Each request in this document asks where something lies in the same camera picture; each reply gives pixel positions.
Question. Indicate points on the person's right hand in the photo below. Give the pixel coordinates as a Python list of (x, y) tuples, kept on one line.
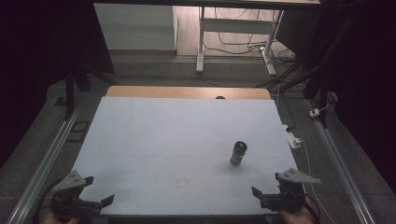
[(299, 216)]

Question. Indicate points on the black rectangular floor frame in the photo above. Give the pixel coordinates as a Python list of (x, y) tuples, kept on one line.
[(78, 131)]

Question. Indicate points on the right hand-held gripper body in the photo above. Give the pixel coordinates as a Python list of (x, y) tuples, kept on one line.
[(288, 196)]

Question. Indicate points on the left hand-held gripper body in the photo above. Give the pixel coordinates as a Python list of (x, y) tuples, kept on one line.
[(70, 199)]

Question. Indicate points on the white power strip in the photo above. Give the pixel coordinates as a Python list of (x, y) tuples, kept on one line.
[(292, 138)]

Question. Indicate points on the small black table grommet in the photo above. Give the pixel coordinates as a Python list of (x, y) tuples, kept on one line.
[(220, 97)]

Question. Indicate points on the spice jar with green lid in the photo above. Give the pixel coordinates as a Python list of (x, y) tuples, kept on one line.
[(238, 154)]

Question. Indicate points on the person's left hand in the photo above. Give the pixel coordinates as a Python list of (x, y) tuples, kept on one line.
[(59, 219)]

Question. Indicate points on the black curtain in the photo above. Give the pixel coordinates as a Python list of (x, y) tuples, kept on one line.
[(367, 77), (37, 62)]

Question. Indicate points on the black metal stand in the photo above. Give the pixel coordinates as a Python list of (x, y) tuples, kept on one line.
[(320, 81), (70, 93)]

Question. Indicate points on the white desk frame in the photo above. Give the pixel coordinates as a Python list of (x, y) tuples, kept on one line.
[(236, 25)]

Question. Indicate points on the aluminium floor rail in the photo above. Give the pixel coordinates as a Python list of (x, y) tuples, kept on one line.
[(339, 165), (46, 161)]

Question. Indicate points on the small white adapter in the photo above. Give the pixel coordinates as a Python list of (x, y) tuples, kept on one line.
[(314, 112)]

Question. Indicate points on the wooden table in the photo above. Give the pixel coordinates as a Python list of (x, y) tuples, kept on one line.
[(174, 92)]

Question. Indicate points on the white foam board mat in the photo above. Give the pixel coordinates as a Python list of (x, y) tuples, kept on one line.
[(174, 149)]

